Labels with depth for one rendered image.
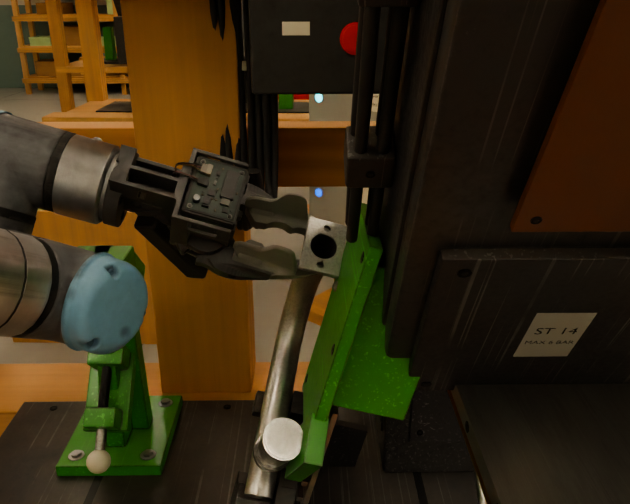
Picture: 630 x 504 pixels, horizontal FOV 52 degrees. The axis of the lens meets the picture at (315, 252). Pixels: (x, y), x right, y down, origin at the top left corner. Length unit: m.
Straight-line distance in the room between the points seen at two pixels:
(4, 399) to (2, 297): 0.66
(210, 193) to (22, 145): 0.16
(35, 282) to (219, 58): 0.46
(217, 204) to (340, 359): 0.17
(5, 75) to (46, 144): 11.19
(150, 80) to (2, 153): 0.31
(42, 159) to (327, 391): 0.32
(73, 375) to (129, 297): 0.63
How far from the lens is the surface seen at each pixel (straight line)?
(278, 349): 0.73
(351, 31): 0.74
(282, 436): 0.60
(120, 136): 0.99
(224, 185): 0.57
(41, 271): 0.48
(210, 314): 0.96
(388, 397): 0.59
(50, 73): 10.81
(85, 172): 0.59
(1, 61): 11.79
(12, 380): 1.16
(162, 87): 0.87
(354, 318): 0.53
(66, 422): 0.99
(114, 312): 0.51
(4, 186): 0.61
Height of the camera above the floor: 1.46
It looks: 22 degrees down
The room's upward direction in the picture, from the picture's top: straight up
